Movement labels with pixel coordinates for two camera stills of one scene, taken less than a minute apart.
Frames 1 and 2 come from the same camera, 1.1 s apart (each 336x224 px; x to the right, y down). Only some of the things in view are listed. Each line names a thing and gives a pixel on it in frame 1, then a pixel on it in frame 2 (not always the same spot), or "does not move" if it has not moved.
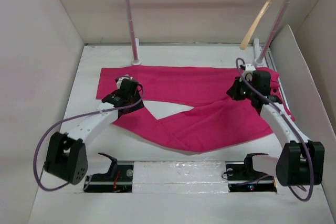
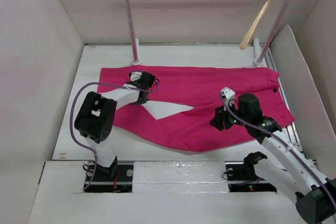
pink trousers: (203, 117) does not move
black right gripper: (234, 92) → (219, 116)
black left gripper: (134, 108) → (140, 102)
